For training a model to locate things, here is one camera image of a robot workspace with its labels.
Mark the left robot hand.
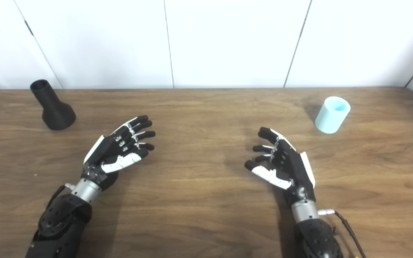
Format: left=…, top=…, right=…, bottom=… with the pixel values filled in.
left=81, top=115, right=156, bottom=191

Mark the light blue cylinder cup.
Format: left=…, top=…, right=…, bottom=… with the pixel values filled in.
left=315, top=96, right=351, bottom=134

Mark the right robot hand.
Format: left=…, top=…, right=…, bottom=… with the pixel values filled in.
left=244, top=126, right=316, bottom=206

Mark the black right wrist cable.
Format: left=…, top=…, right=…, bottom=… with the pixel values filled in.
left=318, top=209, right=367, bottom=258

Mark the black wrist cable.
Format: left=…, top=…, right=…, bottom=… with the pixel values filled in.
left=45, top=183, right=76, bottom=210
left=318, top=209, right=367, bottom=258

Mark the black nozzle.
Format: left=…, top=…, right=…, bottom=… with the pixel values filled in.
left=30, top=79, right=76, bottom=131

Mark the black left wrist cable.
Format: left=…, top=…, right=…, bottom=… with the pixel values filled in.
left=45, top=183, right=76, bottom=210

